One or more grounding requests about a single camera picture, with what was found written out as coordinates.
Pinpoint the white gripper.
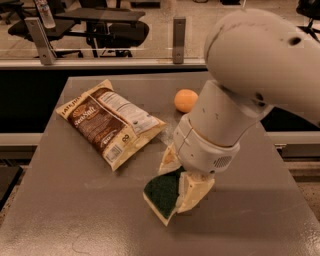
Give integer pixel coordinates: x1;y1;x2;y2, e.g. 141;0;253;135
158;114;240;213

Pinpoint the green yellow sponge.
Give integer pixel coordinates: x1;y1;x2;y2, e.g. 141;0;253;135
143;167;185;226

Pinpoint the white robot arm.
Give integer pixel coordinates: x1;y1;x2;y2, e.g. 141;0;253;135
144;9;320;218

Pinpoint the brown chip bag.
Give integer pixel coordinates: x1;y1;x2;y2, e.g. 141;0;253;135
56;79;166;171

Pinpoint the orange fruit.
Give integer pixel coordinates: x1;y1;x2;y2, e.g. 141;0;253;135
174;89;198;113

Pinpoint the black office chair centre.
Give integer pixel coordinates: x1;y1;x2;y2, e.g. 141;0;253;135
96;21;149;57

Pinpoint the black office chair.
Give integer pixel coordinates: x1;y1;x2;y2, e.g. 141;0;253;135
296;0;320;42
1;0;83;64
96;21;149;57

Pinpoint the black desk background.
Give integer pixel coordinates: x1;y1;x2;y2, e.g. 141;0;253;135
55;8;145;57

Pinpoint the black office chair right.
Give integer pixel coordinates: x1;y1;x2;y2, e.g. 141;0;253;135
296;0;320;42

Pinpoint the black office chair left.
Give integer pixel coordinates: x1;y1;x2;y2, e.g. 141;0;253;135
1;0;83;64

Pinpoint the clear plastic water bottle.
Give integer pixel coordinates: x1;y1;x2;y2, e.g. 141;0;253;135
34;0;56;29

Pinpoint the middle metal railing bracket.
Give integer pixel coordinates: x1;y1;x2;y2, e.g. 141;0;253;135
172;17;186;64

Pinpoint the metal railing bracket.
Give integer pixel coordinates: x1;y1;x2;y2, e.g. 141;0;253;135
172;17;186;64
25;17;56;65

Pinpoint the left metal railing bracket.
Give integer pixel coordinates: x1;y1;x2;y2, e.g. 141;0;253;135
25;17;56;65

